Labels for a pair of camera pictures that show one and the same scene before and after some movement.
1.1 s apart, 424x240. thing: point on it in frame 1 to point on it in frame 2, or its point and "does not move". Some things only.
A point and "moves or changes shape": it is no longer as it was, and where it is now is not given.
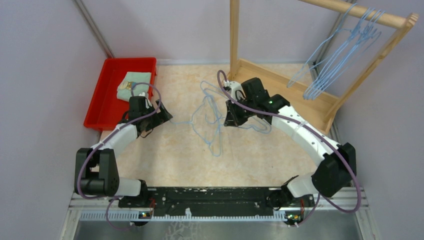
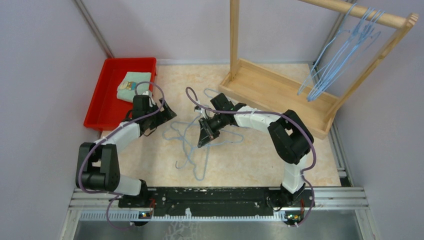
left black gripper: x=161 y=117 does not move
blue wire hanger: x=207 y=120 moves or changes shape
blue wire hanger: x=219 y=114 to x=185 y=146
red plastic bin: x=106 y=110 does not move
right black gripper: x=232 y=119 to x=207 y=134
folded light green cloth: x=133 y=83 does not move
